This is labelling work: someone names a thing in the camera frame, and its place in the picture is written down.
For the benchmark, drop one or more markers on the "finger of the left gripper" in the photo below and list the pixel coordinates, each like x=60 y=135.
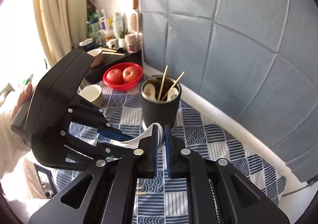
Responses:
x=107 y=150
x=114 y=134

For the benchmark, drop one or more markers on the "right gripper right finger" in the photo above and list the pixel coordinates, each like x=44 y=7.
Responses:
x=175 y=166

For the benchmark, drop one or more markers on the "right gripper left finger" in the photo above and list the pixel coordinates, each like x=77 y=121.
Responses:
x=147 y=168

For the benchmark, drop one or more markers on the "white ceramic spoon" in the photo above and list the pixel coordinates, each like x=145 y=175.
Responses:
x=134 y=143

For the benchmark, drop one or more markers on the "white spoon with bear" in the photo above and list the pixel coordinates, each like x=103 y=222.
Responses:
x=150 y=91

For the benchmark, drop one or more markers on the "person's left hand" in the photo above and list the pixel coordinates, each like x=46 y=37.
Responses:
x=25 y=94

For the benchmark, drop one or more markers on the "blue white patterned tablecloth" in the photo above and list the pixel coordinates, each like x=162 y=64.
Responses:
x=222 y=184

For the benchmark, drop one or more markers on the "white cup on table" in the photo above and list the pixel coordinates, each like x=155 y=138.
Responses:
x=93 y=94

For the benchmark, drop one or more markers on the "red apple left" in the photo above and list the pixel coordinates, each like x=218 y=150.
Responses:
x=114 y=77

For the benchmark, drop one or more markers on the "red apple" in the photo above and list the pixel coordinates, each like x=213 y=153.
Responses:
x=114 y=77
x=130 y=74

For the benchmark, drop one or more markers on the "black cylindrical utensil holder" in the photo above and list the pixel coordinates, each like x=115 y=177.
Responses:
x=161 y=112

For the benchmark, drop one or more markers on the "red apple right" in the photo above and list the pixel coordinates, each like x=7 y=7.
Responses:
x=130 y=74

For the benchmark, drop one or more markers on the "red bowl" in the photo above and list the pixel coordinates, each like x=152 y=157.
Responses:
x=124 y=86

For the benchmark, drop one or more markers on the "black side shelf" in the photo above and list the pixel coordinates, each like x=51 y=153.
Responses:
x=95 y=74

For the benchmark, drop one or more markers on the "beige mug on shelf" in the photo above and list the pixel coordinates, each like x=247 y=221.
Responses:
x=98 y=57

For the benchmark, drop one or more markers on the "pink lidded jar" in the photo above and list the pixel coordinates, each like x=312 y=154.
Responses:
x=131 y=42

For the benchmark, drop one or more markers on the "small potted plant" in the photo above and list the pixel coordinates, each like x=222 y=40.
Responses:
x=121 y=41

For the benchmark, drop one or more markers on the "pale green spray bottle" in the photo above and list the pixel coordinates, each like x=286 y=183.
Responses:
x=118 y=25

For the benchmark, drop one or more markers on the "wooden hairbrush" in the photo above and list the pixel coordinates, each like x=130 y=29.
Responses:
x=134 y=18

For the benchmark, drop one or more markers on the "cream curtain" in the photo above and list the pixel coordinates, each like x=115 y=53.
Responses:
x=61 y=26

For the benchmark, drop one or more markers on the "blue fabric backdrop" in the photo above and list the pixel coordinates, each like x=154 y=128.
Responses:
x=255 y=60

